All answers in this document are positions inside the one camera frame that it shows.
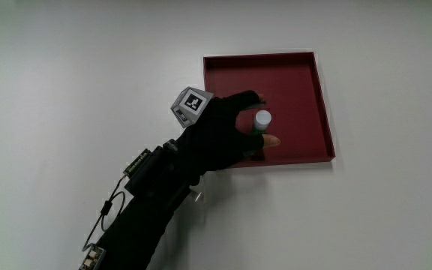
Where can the white-capped green glue stick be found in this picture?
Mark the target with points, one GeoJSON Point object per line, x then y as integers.
{"type": "Point", "coordinates": [263, 119]}

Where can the person's left hand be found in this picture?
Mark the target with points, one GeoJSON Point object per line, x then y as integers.
{"type": "Point", "coordinates": [216, 135]}

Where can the person's left forearm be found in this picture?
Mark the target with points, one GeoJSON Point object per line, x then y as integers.
{"type": "Point", "coordinates": [137, 232]}

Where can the small circuit board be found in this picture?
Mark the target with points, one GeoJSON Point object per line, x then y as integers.
{"type": "Point", "coordinates": [92, 258]}

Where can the red square tray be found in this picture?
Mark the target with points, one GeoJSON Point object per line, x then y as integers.
{"type": "Point", "coordinates": [294, 97]}

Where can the black wrist sensor module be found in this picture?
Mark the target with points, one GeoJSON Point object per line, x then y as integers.
{"type": "Point", "coordinates": [152, 176]}

